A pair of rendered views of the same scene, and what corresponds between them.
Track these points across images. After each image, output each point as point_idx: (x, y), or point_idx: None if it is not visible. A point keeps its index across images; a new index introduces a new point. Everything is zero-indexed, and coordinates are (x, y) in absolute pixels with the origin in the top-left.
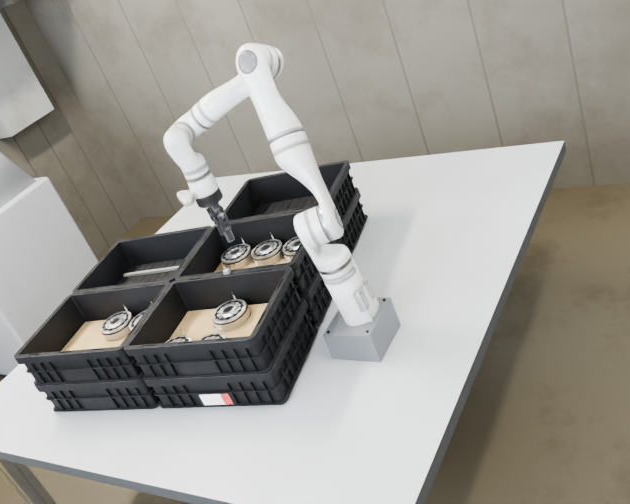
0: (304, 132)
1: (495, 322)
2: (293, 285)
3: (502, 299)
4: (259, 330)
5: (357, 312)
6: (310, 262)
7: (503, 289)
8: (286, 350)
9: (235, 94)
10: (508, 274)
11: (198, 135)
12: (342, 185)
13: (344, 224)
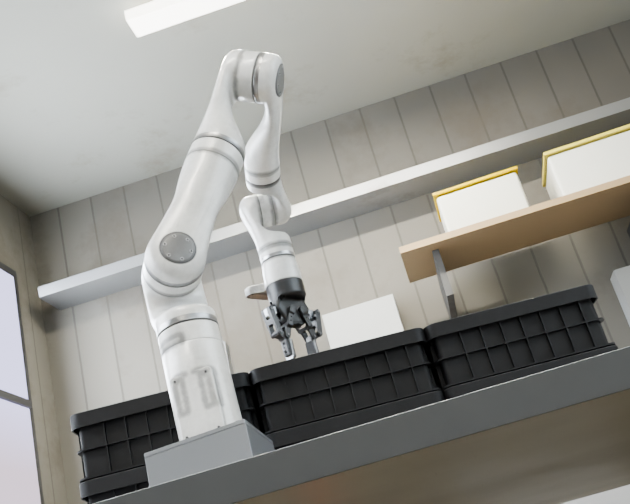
0: (216, 139)
1: (259, 483)
2: (241, 404)
3: (332, 450)
4: (90, 412)
5: (176, 421)
6: (323, 395)
7: (349, 429)
8: (142, 478)
9: (258, 130)
10: (410, 410)
11: (281, 207)
12: (540, 319)
13: (495, 381)
